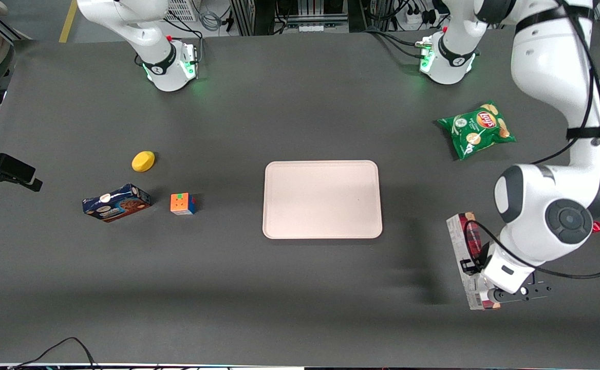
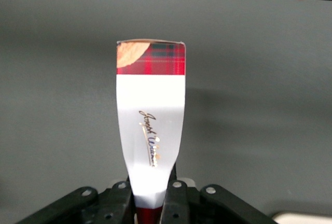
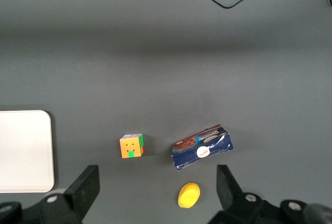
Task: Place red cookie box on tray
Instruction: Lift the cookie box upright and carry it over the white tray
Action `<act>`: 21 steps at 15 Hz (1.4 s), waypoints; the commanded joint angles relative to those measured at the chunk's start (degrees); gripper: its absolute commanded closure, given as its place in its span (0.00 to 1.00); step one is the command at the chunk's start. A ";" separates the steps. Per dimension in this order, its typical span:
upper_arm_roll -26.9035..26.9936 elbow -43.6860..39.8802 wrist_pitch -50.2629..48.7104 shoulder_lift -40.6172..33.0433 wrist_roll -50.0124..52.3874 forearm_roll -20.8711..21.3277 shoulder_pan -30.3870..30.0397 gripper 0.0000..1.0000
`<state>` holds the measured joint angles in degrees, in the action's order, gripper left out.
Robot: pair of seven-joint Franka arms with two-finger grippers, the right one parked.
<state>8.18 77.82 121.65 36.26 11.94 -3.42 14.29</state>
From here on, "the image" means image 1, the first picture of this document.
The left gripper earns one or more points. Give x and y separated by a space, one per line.
482 255

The red tartan cookie box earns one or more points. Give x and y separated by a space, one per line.
456 236

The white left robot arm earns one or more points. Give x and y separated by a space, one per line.
546 51

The beige plastic tray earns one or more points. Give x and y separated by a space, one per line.
323 200

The blue cookie box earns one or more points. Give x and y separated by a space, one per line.
117 204

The white perforated box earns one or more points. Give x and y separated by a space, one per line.
182 9

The green chips bag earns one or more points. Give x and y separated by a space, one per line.
477 131

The white power strip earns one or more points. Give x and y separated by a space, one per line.
414 18

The colourful puzzle cube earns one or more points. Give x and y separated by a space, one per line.
182 204

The aluminium equipment rack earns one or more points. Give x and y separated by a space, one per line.
289 15

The yellow lemon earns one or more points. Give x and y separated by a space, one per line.
143 161

